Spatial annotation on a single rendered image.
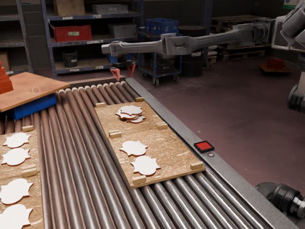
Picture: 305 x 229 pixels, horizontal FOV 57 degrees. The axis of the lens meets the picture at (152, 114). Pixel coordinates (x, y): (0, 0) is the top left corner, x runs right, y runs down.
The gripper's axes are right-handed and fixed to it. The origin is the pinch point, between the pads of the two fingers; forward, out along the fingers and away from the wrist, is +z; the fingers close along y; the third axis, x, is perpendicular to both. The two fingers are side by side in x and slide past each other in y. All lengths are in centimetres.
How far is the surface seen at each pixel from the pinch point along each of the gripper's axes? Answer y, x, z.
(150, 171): 31, 49, 30
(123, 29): -256, -322, -6
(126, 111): 4.2, 1.8, 19.4
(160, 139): 7.5, 32.0, 28.9
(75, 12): -180, -354, -48
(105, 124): 18.1, -1.5, 23.3
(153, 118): -6.9, 12.2, 26.2
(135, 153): 27, 34, 27
